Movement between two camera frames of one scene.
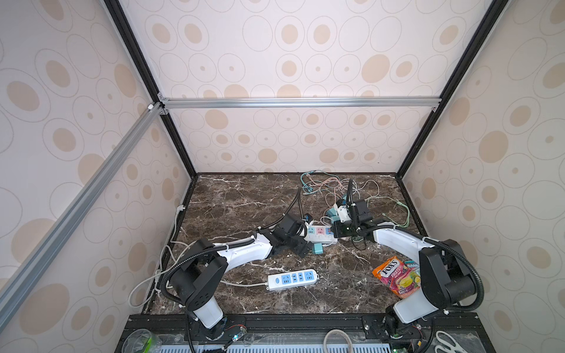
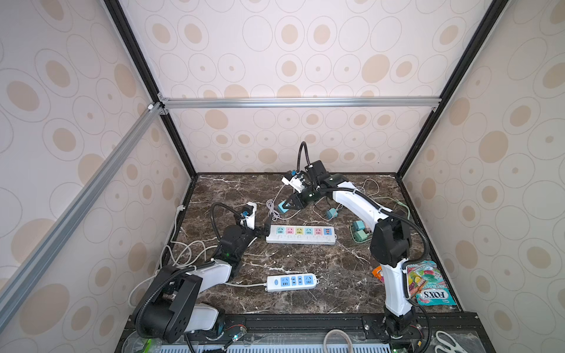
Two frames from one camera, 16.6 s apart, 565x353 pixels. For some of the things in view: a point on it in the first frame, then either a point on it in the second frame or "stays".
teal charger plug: x=318 y=248 to x=281 y=208
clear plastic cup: x=141 y=340 stays
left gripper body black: x=296 y=245 to x=246 y=237
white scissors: x=457 y=348 stays
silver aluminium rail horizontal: x=295 y=103 stays
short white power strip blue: x=290 y=279 stays
